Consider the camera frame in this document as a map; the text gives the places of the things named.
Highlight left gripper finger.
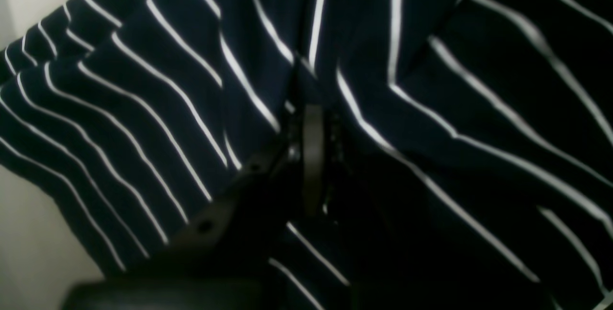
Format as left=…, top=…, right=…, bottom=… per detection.
left=61, top=105, right=326, bottom=310

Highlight navy white striped t-shirt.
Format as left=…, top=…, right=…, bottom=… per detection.
left=1, top=0, right=612, bottom=310

